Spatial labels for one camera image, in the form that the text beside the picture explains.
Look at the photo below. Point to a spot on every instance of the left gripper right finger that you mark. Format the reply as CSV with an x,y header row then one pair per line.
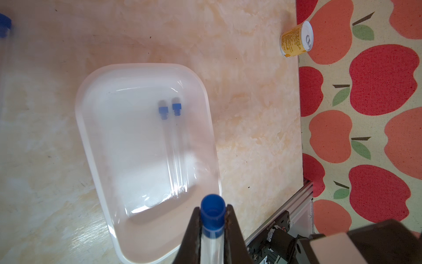
x,y
235,249

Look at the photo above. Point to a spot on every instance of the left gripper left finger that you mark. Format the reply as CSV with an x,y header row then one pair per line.
x,y
190,248

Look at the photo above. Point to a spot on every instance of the test tube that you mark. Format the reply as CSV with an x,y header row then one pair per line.
x,y
180,140
172,169
6,28
213,211

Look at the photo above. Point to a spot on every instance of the white rectangular tray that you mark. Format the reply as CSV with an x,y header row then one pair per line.
x,y
121,130

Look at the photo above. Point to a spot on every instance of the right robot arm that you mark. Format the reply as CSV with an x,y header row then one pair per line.
x,y
388,242

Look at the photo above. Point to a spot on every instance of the yellow white can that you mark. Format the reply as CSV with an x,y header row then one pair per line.
x,y
297,41

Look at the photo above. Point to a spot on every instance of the right aluminium frame post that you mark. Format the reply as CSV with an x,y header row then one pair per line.
x,y
296,214

